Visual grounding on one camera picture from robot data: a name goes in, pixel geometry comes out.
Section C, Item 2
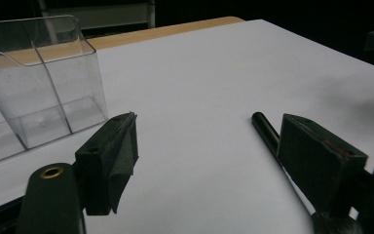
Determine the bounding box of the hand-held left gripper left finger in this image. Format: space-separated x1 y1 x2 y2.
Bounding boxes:
74 111 139 216

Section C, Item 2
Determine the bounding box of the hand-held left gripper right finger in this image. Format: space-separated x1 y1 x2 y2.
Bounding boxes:
277 113 368 216

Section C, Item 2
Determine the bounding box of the black makeup brush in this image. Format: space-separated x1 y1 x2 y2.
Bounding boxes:
251 111 364 234

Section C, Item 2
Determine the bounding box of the clear acrylic organizer box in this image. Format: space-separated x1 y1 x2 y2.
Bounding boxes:
0 14 109 169

